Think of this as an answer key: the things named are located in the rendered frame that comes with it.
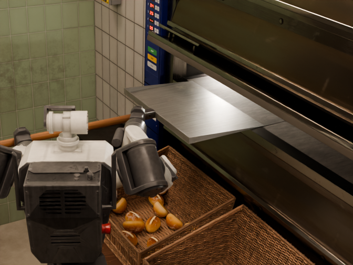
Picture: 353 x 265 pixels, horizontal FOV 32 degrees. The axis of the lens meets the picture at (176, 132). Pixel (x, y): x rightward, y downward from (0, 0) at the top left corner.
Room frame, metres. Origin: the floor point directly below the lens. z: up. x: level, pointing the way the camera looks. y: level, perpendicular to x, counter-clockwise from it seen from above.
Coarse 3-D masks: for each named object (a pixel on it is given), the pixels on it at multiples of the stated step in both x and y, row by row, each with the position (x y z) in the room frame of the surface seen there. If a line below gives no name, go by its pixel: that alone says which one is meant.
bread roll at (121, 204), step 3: (120, 198) 2.49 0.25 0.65; (123, 198) 2.49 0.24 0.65; (117, 201) 2.48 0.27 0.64; (120, 201) 2.45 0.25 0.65; (123, 201) 2.46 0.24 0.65; (126, 201) 2.49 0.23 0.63; (117, 204) 2.44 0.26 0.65; (120, 204) 2.44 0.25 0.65; (123, 204) 2.45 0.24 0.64; (126, 204) 2.47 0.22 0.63; (117, 207) 2.42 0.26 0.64; (120, 207) 2.43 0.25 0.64; (123, 207) 2.44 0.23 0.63; (126, 207) 2.47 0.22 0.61; (114, 210) 2.42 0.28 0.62; (117, 210) 2.42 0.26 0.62; (120, 210) 2.42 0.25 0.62; (123, 210) 2.44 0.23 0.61
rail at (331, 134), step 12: (156, 36) 2.58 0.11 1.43; (180, 48) 2.41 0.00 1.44; (204, 60) 2.27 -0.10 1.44; (216, 72) 2.18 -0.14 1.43; (240, 84) 2.05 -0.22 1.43; (264, 96) 1.94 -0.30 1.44; (288, 108) 1.84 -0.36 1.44; (300, 120) 1.78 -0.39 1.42; (312, 120) 1.75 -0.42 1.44; (324, 132) 1.69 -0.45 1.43; (348, 144) 1.60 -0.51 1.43
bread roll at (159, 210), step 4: (156, 204) 2.45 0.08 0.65; (160, 204) 2.44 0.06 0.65; (156, 208) 2.43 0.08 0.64; (160, 208) 2.42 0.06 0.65; (164, 208) 2.42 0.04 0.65; (156, 212) 2.42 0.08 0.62; (160, 212) 2.41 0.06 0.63; (164, 212) 2.41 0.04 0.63; (160, 216) 2.41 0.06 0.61; (164, 216) 2.41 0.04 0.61
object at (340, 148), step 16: (192, 48) 2.53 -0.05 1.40; (192, 64) 2.32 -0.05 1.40; (224, 64) 2.36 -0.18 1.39; (224, 80) 2.13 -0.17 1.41; (256, 80) 2.20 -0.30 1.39; (256, 96) 1.97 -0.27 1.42; (272, 96) 2.01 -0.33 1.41; (288, 96) 2.06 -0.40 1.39; (272, 112) 1.89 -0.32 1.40; (304, 112) 1.89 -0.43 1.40; (320, 112) 1.93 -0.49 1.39; (304, 128) 1.75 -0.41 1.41; (336, 128) 1.78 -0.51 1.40; (352, 128) 1.82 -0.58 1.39; (336, 144) 1.64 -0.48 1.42
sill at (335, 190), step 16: (176, 80) 2.71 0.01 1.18; (256, 128) 2.22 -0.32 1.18; (272, 144) 2.09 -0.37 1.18; (288, 144) 2.09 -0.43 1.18; (288, 160) 2.00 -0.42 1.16; (304, 160) 1.96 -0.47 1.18; (320, 176) 1.86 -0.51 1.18; (336, 176) 1.86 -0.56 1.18; (336, 192) 1.79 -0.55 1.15; (352, 192) 1.75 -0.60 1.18
